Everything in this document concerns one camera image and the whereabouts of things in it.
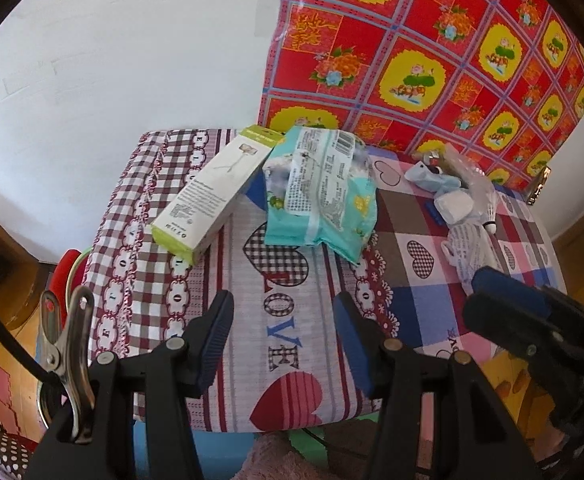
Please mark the green white cardboard box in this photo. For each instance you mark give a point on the green white cardboard box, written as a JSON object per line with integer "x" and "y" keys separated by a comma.
{"x": 207, "y": 195}

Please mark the wooden desk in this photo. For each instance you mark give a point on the wooden desk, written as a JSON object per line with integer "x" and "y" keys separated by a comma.
{"x": 2, "y": 270}

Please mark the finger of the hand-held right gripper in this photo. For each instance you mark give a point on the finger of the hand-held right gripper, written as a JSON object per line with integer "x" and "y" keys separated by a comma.
{"x": 506, "y": 285}
{"x": 501, "y": 320}

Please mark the patchwork heart print bedsheet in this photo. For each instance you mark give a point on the patchwork heart print bedsheet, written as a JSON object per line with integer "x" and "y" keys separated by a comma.
{"x": 232, "y": 260}

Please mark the brown polka dot cloth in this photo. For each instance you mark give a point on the brown polka dot cloth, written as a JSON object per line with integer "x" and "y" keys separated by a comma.
{"x": 2, "y": 452}

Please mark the red plastic stool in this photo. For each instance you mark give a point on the red plastic stool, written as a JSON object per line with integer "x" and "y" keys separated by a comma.
{"x": 64, "y": 280}

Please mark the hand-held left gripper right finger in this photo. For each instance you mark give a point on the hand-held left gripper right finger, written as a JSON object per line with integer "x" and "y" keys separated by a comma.
{"x": 351, "y": 340}

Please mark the white printed plastic bag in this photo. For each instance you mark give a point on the white printed plastic bag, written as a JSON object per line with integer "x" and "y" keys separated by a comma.
{"x": 471, "y": 250}

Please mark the shiny metal bracket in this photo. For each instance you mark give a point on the shiny metal bracket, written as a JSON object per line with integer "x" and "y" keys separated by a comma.
{"x": 541, "y": 185}

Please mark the red floral printed cloth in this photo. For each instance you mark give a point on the red floral printed cloth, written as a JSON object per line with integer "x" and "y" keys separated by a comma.
{"x": 421, "y": 60}

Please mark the mauve plush clothing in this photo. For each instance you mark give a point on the mauve plush clothing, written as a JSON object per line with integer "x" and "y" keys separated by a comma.
{"x": 277, "y": 460}

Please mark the white shuttlecock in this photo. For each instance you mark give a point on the white shuttlecock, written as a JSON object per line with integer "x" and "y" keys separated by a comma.
{"x": 486, "y": 205}

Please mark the silver metal spring clip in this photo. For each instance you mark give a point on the silver metal spring clip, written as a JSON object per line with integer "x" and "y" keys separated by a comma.
{"x": 72, "y": 360}

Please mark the teal wet wipes pack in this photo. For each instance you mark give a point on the teal wet wipes pack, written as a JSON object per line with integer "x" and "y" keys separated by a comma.
{"x": 317, "y": 195}

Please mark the light blue cloth items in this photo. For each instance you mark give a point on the light blue cloth items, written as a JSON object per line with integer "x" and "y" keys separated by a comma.
{"x": 426, "y": 177}

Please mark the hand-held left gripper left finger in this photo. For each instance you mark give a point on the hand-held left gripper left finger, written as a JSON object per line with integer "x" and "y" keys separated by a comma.
{"x": 217, "y": 340}

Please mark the red basin green rim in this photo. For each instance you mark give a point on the red basin green rim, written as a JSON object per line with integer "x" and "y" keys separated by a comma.
{"x": 83, "y": 260}

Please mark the clear plastic bag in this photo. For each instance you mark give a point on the clear plastic bag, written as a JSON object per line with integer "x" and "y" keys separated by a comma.
{"x": 464, "y": 170}

